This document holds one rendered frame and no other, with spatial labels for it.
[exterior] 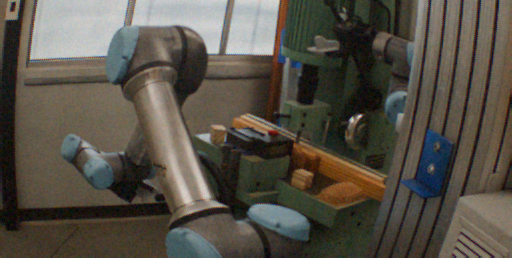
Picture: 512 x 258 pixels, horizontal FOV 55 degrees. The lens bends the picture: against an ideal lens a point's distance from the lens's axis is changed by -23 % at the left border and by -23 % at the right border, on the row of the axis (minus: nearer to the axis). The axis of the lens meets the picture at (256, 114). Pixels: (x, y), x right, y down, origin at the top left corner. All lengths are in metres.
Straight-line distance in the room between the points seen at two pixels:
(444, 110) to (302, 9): 0.89
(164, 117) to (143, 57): 0.12
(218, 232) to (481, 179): 0.46
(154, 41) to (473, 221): 0.71
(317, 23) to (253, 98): 1.82
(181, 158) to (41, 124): 1.91
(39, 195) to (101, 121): 0.58
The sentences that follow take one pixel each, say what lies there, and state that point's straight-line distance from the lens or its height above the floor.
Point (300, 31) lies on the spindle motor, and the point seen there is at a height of 1.28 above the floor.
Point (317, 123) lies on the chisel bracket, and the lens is 1.84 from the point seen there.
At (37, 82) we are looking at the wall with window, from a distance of 2.82.
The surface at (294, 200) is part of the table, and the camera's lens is 1.65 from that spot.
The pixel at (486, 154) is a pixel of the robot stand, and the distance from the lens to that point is 0.82.
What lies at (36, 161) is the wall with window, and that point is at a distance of 2.97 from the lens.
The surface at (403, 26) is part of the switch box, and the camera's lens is 1.91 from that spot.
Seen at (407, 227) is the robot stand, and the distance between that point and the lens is 0.97.
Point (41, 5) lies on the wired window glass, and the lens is 2.84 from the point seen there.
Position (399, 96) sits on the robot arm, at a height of 1.25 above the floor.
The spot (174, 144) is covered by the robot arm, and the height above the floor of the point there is 1.14.
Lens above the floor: 1.49
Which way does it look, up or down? 15 degrees down
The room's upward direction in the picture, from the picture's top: 9 degrees clockwise
